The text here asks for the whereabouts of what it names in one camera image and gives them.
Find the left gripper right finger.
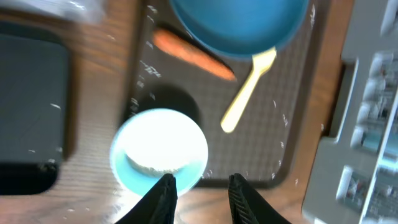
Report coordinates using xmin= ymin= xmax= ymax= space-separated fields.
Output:
xmin=228 ymin=173 xmax=290 ymax=224

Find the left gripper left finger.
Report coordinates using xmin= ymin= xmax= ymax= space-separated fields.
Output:
xmin=116 ymin=174 xmax=178 ymax=224

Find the light blue rice bowl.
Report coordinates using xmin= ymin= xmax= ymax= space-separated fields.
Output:
xmin=109 ymin=108 xmax=208 ymax=196

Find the grey dishwasher rack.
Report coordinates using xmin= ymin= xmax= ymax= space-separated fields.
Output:
xmin=302 ymin=0 xmax=397 ymax=223

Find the clear plastic waste bin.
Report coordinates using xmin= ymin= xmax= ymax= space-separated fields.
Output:
xmin=1 ymin=0 xmax=108 ymax=23

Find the dark brown serving tray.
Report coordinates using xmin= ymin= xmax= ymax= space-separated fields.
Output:
xmin=124 ymin=1 xmax=330 ymax=189

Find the yellow plastic spoon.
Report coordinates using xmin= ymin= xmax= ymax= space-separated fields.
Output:
xmin=220 ymin=47 xmax=277 ymax=133

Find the orange carrot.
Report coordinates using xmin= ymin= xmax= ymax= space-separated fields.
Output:
xmin=152 ymin=29 xmax=236 ymax=81

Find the black rectangular tray bin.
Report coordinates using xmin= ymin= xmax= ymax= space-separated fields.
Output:
xmin=1 ymin=21 xmax=70 ymax=195

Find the dark blue plate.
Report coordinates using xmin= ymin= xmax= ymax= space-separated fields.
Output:
xmin=170 ymin=0 xmax=309 ymax=58

